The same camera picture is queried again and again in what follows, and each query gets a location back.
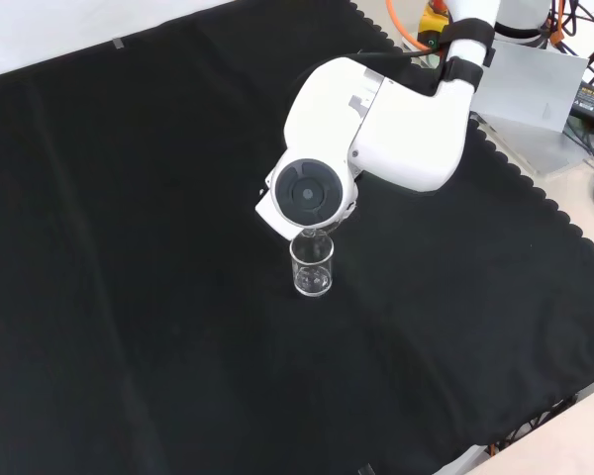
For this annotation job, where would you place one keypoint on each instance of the large clear glass beaker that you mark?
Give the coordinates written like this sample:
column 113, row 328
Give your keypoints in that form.
column 318, row 234

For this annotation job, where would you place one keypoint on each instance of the yellow stop button box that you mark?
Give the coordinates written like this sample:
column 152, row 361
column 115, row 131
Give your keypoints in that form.
column 433, row 27

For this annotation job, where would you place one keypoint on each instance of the grey tape strip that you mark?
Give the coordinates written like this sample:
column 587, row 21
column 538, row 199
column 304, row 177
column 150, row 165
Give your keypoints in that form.
column 366, row 470
column 120, row 44

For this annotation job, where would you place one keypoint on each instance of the grey metal base plate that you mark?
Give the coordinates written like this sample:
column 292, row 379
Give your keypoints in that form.
column 529, row 99

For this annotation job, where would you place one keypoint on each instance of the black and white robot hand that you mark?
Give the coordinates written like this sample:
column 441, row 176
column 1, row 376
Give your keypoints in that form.
column 347, row 214

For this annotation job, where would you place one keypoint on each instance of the small clear glass beaker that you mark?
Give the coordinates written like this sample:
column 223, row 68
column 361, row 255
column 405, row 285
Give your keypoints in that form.
column 313, row 277

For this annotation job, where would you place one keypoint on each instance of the black bench cloth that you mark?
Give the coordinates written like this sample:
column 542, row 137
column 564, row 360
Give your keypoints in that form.
column 128, row 247

